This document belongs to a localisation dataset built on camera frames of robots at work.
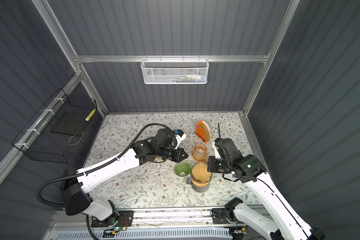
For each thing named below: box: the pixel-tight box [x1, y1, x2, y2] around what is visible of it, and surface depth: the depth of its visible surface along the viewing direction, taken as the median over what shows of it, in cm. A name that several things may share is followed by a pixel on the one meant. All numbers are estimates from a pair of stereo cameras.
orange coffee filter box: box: [195, 120, 212, 143], surface depth 103 cm
